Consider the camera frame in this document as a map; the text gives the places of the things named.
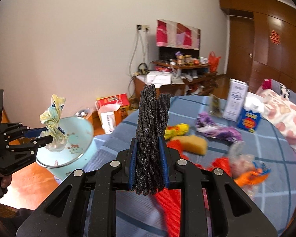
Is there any pale yellow wrapper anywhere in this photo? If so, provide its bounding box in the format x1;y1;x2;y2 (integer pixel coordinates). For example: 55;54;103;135
40;94;68;152

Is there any red plastic bag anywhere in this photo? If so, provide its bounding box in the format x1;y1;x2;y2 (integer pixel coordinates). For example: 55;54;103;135
152;139;232;237

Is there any yellow printed plastic bag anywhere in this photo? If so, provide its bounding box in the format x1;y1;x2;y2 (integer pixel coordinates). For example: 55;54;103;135
164;123;189;140

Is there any black plastic bag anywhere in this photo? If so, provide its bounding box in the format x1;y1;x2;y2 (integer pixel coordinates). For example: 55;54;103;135
132;84;171;195

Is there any purple plastic wrapper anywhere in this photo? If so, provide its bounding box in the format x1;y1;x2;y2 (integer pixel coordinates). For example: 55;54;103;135
195;112;243;143

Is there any clear and orange snack bag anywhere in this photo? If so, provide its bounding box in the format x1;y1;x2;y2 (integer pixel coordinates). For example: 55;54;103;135
228;141;271;199

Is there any yellow sponge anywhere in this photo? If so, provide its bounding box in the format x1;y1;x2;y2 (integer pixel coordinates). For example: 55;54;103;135
169;135;207;156

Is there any light blue enamel basin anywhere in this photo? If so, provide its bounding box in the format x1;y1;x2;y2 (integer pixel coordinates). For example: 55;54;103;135
36;117;97;180

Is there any red cardboard box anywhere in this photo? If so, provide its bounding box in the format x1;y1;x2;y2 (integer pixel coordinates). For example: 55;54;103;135
95;93;130;125

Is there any clear bag of wrappers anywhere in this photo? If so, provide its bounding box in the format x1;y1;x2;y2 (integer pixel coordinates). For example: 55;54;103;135
75;108;92;119

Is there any white paper shopping bag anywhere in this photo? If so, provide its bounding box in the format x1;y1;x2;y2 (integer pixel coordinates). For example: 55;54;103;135
95;101;122;134

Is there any dark flat snack packet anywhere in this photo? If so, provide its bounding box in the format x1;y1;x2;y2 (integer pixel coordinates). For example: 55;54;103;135
208;94;222;118

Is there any white flat box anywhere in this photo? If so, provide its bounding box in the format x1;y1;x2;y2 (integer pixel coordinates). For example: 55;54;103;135
145;71;171;85

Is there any wooden TV cabinet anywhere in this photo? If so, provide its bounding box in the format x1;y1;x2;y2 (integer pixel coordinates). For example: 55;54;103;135
134;60;218;100

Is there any blue plaid bed sheet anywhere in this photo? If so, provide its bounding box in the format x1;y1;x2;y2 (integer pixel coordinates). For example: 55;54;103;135
54;95;296;237

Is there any blue small drink carton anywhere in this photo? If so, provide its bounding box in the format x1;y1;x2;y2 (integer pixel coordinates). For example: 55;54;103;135
236;108;261;133

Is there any white tall milk carton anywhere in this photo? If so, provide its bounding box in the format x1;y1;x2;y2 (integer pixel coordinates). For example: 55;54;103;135
223;79;248;121

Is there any glass jar with gold lid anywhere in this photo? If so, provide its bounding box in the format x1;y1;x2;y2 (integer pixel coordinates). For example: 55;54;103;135
177;55;185;66

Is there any white mug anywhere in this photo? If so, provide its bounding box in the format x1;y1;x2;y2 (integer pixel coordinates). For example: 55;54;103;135
199;57;208;65

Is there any orange plastic bag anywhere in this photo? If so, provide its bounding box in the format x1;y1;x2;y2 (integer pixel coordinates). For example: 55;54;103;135
208;51;221;73

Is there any television with patchwork cover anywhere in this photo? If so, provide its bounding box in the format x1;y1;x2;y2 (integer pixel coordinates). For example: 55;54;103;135
155;19;201;60

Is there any pink heart pattern quilt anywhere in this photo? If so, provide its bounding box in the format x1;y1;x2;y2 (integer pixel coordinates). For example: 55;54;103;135
258;89;296;152

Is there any black white spotted pillow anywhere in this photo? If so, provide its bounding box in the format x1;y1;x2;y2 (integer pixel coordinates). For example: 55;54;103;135
261;79;296;104

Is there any brown wooden door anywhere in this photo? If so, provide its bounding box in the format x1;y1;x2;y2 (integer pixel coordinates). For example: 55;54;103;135
227;16;255;84

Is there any wooden wardrobe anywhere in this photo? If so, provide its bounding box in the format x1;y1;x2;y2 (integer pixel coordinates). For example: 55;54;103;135
220;0;296;93

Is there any red double happiness decal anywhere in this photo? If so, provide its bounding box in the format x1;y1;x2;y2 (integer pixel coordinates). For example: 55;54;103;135
269;30;280;45

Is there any black hanging cable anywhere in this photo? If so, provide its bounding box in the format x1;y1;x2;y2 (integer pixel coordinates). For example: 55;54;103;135
127;30;149;99

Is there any wall power socket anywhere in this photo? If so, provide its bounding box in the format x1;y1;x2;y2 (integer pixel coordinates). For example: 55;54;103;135
137;25;150;32

